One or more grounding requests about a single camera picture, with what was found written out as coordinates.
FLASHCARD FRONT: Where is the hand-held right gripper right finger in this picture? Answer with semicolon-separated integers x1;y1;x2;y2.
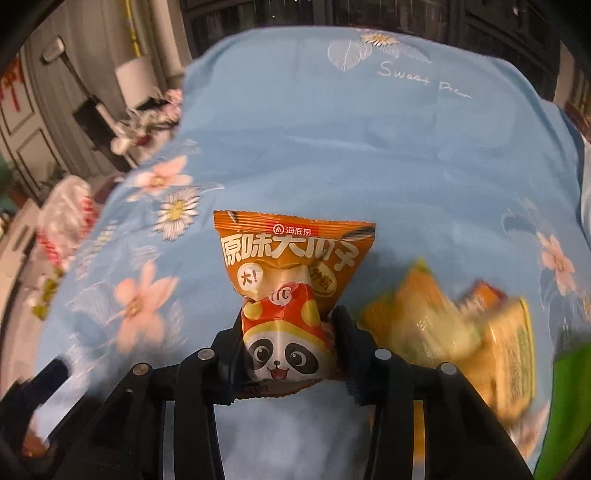
330;305;536;480

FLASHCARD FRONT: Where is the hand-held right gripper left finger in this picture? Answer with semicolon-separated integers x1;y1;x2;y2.
0;318;246;480

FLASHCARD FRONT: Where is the orange panda snack packet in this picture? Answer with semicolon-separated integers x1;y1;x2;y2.
213;210;377;398

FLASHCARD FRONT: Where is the green cardboard box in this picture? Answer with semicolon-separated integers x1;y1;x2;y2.
533;344;591;480

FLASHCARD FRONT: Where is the yellow green-label snack packet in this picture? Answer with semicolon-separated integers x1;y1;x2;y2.
462;295;539;421

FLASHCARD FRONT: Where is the blue floral bedsheet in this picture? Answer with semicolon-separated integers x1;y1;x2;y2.
32;28;591;480

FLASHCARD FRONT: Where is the red and white plastic bag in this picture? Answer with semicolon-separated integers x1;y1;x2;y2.
37;178;100;273

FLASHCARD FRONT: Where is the artificial flower bunch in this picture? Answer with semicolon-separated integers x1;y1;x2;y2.
111;90;184;155

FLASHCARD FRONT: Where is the black box-shaped appliance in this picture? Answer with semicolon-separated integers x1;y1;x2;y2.
74;95;112;144

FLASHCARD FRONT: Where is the white lamp shade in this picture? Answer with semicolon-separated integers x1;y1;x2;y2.
115;56;160;112

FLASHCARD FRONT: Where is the dark glass window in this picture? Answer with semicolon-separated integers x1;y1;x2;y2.
180;0;561;93

